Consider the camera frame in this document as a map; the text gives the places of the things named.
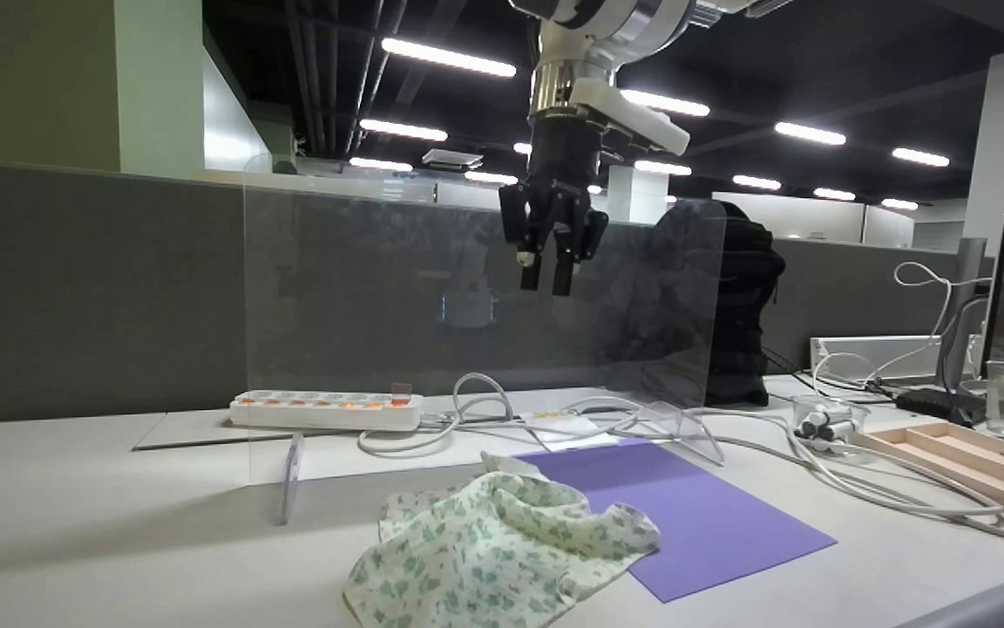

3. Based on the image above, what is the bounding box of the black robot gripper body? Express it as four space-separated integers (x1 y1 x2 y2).
493 108 612 266

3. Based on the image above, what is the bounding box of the white green patterned cloth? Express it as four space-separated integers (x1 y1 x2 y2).
337 454 667 628

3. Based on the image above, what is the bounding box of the grey flat box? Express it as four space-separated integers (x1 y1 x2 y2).
418 144 488 173

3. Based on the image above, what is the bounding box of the clear acrylic shield panel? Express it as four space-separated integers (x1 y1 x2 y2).
127 189 733 530

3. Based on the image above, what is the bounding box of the white power strip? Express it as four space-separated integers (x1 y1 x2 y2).
225 386 430 438

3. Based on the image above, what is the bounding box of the purple paper sheet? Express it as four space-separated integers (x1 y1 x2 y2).
514 435 840 607

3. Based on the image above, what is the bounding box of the white rectangular box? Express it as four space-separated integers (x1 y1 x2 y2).
806 332 949 392

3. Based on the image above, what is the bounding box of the black monitor base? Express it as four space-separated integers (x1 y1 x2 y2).
892 384 988 430

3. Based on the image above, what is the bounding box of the grey desk partition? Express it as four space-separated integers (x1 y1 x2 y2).
0 152 1001 427

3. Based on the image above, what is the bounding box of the wooden board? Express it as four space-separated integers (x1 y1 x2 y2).
857 417 1004 532

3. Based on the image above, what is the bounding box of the green pillar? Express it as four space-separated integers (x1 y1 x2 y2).
0 0 209 180

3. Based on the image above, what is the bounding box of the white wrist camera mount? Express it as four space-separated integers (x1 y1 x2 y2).
596 80 693 159

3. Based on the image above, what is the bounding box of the white looped power cable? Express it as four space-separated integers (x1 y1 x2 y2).
353 370 553 459

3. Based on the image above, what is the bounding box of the white cable plug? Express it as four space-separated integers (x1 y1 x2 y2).
791 394 869 454

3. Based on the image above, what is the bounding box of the thin white hanging cable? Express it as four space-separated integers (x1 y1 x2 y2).
887 257 988 341

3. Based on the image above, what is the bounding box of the long grey cable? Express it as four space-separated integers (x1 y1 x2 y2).
741 414 1004 550

